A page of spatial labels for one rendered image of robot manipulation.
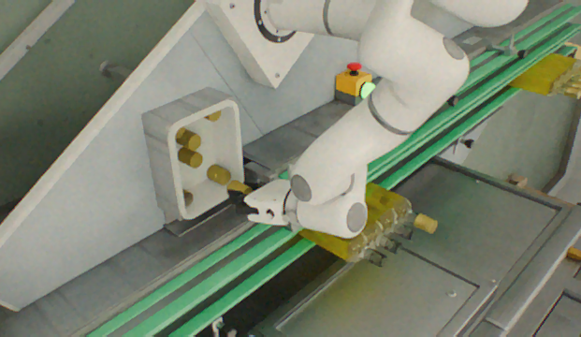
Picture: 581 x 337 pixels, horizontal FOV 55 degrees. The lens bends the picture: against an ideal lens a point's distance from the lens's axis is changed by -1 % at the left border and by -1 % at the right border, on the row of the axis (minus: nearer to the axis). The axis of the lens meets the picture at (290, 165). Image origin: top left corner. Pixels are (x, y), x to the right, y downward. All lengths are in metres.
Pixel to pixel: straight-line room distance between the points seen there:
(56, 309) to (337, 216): 0.55
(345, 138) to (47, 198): 0.56
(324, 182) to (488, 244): 0.83
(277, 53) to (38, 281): 0.66
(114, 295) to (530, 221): 1.13
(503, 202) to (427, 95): 1.05
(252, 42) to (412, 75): 0.52
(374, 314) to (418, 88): 0.68
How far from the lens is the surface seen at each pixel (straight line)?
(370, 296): 1.34
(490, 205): 1.74
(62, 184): 1.09
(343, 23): 1.06
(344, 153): 0.80
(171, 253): 1.19
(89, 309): 1.12
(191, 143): 1.14
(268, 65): 1.22
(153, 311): 1.11
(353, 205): 0.92
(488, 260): 1.54
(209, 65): 1.20
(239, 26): 1.15
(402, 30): 0.71
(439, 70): 0.73
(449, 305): 1.34
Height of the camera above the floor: 1.63
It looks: 36 degrees down
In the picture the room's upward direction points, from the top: 115 degrees clockwise
